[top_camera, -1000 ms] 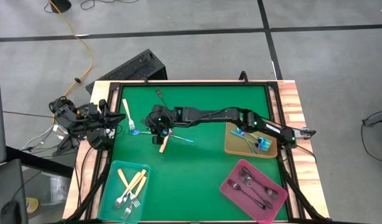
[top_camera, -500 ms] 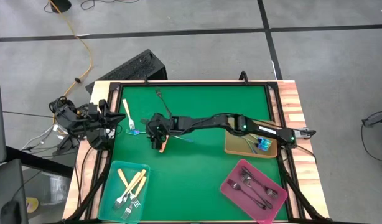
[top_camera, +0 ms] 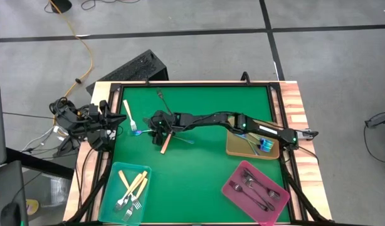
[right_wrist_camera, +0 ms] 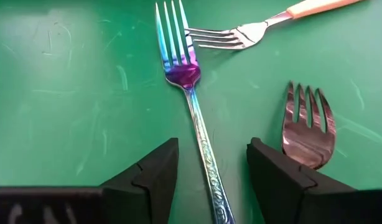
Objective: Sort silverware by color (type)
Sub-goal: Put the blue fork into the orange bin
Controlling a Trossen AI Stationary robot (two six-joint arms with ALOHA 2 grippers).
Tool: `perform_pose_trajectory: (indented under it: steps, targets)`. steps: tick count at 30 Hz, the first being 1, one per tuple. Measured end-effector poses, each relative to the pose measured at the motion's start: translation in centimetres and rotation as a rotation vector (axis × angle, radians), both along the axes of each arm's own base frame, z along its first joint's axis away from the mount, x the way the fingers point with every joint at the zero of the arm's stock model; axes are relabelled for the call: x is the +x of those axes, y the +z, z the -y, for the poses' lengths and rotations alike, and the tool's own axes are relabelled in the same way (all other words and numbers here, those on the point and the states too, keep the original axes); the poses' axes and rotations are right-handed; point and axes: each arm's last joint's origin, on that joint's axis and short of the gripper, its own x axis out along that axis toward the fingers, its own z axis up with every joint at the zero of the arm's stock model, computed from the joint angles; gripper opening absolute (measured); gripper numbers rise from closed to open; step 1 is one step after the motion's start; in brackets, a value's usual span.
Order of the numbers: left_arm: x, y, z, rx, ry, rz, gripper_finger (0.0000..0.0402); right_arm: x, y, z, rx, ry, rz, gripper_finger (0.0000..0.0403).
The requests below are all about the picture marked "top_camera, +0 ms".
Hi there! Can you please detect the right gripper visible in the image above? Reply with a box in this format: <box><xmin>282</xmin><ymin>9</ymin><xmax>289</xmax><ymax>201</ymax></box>
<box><xmin>149</xmin><ymin>109</ymin><xmax>175</xmax><ymax>146</ymax></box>

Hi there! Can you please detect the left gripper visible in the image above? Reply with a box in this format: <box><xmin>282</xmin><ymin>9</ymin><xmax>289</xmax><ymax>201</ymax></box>
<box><xmin>84</xmin><ymin>99</ymin><xmax>128</xmax><ymax>132</ymax></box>

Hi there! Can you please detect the iridescent fork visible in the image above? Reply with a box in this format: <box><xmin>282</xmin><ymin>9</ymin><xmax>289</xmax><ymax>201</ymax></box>
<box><xmin>248</xmin><ymin>134</ymin><xmax>275</xmax><ymax>154</ymax></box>
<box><xmin>235</xmin><ymin>134</ymin><xmax>261</xmax><ymax>156</ymax></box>
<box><xmin>131</xmin><ymin>128</ymin><xmax>154</xmax><ymax>137</ymax></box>
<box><xmin>172</xmin><ymin>135</ymin><xmax>195</xmax><ymax>145</ymax></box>

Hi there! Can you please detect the green table mat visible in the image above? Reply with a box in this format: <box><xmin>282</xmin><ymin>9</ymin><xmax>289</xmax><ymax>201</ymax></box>
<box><xmin>112</xmin><ymin>85</ymin><xmax>292</xmax><ymax>224</ymax></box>

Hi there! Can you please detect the teal plastic bin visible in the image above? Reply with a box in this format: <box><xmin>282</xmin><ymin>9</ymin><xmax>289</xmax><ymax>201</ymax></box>
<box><xmin>98</xmin><ymin>161</ymin><xmax>152</xmax><ymax>225</ymax></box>

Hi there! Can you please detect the orange plastic bin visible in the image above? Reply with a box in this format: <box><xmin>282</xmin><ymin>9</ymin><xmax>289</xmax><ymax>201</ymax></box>
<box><xmin>226</xmin><ymin>116</ymin><xmax>280</xmax><ymax>161</ymax></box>

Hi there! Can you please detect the pink plastic bin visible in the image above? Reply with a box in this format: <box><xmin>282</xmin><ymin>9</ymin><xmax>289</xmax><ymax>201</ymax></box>
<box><xmin>221</xmin><ymin>159</ymin><xmax>291</xmax><ymax>226</ymax></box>

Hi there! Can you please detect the black round stand base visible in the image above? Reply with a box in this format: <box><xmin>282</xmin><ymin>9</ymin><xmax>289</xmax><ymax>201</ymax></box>
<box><xmin>50</xmin><ymin>0</ymin><xmax>73</xmax><ymax>14</ymax></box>

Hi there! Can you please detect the yellow round sticker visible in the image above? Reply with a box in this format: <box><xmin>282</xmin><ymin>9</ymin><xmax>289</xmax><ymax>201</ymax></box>
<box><xmin>25</xmin><ymin>198</ymin><xmax>40</xmax><ymax>217</ymax></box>

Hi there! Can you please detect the black computer mouse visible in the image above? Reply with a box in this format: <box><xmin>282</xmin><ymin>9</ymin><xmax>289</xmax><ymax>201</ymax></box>
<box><xmin>0</xmin><ymin>202</ymin><xmax>23</xmax><ymax>226</ymax></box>

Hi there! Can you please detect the grey adapter box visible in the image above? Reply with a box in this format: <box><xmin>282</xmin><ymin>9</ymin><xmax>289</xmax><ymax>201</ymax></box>
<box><xmin>298</xmin><ymin>128</ymin><xmax>319</xmax><ymax>141</ymax></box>

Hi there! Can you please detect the yellow floor cable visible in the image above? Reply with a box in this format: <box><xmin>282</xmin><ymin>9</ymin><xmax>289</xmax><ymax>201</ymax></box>
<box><xmin>48</xmin><ymin>0</ymin><xmax>95</xmax><ymax>126</ymax></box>

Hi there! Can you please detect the white floor cable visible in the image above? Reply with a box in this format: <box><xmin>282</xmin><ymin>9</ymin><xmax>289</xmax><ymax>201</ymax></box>
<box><xmin>21</xmin><ymin>125</ymin><xmax>66</xmax><ymax>153</ymax></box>

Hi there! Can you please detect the black floor cable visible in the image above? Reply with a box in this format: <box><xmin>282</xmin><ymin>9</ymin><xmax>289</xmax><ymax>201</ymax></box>
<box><xmin>80</xmin><ymin>0</ymin><xmax>142</xmax><ymax>11</ymax></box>

